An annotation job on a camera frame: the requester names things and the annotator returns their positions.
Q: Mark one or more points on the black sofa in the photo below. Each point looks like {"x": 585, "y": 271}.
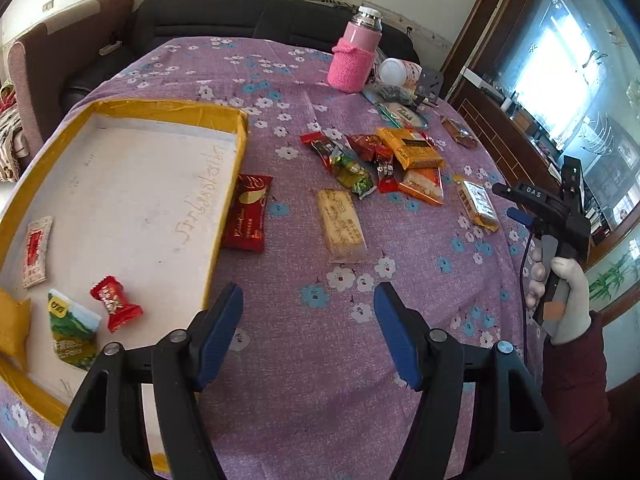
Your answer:
{"x": 200, "y": 15}

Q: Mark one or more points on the red brown candy packet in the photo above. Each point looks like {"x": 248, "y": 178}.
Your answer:
{"x": 386, "y": 175}

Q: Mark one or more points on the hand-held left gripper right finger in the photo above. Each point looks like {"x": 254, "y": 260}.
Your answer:
{"x": 395, "y": 332}

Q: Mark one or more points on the person's right forearm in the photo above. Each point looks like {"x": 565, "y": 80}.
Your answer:
{"x": 575, "y": 385}

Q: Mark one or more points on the round cracker packet green label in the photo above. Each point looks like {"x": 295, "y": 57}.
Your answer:
{"x": 402, "y": 114}

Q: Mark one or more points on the orange cracker packet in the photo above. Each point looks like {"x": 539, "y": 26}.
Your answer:
{"x": 422, "y": 186}

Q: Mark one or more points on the white remote control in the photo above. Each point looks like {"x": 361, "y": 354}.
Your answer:
{"x": 111, "y": 49}

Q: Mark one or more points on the red picture candy packet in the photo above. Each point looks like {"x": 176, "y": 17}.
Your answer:
{"x": 365, "y": 146}

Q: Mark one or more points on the dark mesh scrubber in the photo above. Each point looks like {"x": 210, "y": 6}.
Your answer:
{"x": 395, "y": 94}

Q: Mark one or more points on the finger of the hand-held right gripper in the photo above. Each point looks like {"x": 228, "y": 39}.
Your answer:
{"x": 525, "y": 195}
{"x": 520, "y": 217}

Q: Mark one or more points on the pink knit sleeve thermos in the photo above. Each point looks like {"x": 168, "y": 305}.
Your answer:
{"x": 352, "y": 60}

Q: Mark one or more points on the purple floral tablecloth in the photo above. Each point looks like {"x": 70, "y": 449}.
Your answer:
{"x": 300, "y": 370}

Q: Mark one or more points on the striped cloth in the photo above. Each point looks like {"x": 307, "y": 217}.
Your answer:
{"x": 10, "y": 135}

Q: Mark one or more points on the brown pastry packet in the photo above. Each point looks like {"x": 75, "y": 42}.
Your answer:
{"x": 460, "y": 131}

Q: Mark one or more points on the red twist candy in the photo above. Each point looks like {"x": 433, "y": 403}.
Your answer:
{"x": 114, "y": 302}

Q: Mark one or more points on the yellow orange snack packet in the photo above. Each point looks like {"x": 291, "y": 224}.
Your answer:
{"x": 412, "y": 147}

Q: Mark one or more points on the green candy wrapper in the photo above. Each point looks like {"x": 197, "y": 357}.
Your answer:
{"x": 352, "y": 175}

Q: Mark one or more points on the person's right hand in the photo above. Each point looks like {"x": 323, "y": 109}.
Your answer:
{"x": 577, "y": 305}

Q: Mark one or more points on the gold snack packet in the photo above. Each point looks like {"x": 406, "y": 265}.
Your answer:
{"x": 479, "y": 205}

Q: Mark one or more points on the green white snack packet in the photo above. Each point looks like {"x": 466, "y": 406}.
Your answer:
{"x": 72, "y": 330}

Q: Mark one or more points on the plain yellow snack packet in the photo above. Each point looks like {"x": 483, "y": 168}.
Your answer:
{"x": 12, "y": 330}

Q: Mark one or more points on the white plastic jar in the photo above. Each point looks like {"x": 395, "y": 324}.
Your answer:
{"x": 397, "y": 71}

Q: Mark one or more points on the yellow taped white box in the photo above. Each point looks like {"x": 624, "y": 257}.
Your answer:
{"x": 130, "y": 185}

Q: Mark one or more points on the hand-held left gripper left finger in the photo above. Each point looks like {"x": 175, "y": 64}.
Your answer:
{"x": 220, "y": 335}

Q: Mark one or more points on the red black candy bar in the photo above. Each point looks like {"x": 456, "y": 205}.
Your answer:
{"x": 322, "y": 147}

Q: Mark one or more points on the brown armchair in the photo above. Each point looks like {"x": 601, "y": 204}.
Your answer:
{"x": 60, "y": 50}

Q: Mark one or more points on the white red snack packet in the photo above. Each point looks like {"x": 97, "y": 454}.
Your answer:
{"x": 37, "y": 252}

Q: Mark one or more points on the beige cracker packet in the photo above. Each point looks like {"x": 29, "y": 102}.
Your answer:
{"x": 342, "y": 225}

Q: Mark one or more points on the dark red snack packet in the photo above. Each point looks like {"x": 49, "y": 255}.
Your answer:
{"x": 247, "y": 212}

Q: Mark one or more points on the wooden cabinet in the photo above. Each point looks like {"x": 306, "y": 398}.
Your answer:
{"x": 500, "y": 125}

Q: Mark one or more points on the grey phone stand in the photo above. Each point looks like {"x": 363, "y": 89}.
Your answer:
{"x": 429, "y": 85}

